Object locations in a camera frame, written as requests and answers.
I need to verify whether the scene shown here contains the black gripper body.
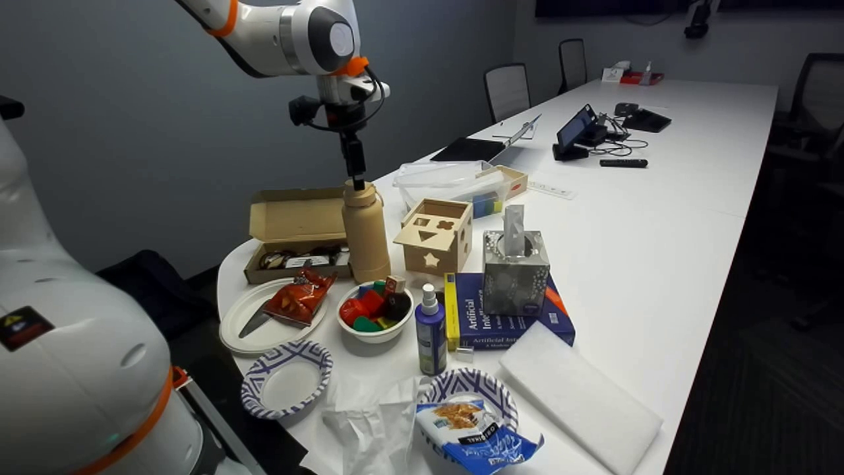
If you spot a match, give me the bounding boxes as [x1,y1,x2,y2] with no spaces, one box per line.
[324,96,368,143]

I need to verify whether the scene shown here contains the tan bottle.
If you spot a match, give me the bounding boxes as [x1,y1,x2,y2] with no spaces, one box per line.
[339,178,393,285]

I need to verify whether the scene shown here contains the small blue spray bottle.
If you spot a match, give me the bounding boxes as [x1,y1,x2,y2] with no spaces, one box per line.
[413,282,447,377]

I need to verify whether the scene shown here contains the open cardboard box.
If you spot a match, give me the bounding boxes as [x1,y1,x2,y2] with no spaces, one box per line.
[243,187,353,285]

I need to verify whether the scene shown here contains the clear plastic lid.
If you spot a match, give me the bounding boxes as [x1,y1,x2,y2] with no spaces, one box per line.
[389,158,506,206]

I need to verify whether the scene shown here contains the wooden shape sorter box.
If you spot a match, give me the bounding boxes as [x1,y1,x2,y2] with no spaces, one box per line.
[389,194,475,276]

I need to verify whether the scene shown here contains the red chips bag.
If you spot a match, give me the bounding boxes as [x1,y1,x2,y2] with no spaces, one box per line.
[260,265,337,329]

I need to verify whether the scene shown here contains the red toy block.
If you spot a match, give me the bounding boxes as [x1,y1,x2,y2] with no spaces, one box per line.
[339,286,388,326]

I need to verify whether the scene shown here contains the clear plastic container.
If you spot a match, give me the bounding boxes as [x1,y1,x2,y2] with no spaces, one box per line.
[470,162,531,218]

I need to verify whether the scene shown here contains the office chair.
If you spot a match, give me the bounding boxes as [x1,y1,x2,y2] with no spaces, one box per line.
[482,61,532,124]
[768,49,844,231]
[556,36,591,92]

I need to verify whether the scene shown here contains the white bowl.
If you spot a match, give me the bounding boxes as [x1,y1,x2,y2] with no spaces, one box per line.
[334,276,417,346]

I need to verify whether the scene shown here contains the knife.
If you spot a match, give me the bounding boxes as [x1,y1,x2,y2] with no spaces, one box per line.
[238,300,279,339]

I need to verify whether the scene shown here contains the grey tissue box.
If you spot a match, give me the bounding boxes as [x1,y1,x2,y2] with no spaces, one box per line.
[480,202,553,317]

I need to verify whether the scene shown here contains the blue and yellow book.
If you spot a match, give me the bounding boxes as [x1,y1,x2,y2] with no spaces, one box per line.
[444,268,578,352]

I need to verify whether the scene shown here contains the plain white plate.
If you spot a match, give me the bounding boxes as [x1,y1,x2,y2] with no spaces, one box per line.
[217,276,331,356]

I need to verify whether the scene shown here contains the blue patterned paper plate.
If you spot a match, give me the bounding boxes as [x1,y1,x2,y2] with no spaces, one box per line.
[413,363,521,442]
[238,339,334,421]

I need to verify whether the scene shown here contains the black remote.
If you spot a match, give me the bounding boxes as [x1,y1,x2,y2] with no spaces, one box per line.
[598,154,652,170]

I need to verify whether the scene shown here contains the clear plastic bag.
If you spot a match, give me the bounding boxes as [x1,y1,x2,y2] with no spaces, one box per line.
[320,399,425,475]

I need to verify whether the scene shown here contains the black pouch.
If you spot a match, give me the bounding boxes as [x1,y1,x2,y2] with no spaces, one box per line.
[615,100,672,135]

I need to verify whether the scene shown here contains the red box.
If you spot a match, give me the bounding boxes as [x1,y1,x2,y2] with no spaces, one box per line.
[616,67,666,86]

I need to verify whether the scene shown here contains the blue snack bag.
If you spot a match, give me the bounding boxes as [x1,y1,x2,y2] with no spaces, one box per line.
[413,393,545,475]

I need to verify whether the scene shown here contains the white foam pad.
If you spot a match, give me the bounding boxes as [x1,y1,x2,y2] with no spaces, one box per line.
[495,321,664,475]

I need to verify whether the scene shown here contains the black webcam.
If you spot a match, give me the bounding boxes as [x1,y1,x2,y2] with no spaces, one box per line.
[682,0,719,38]

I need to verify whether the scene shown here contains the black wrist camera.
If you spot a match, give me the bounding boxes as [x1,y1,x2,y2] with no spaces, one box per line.
[288,92,327,127]

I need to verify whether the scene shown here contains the thin desk cable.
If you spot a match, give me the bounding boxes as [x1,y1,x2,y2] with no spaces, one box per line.
[596,128,652,158]

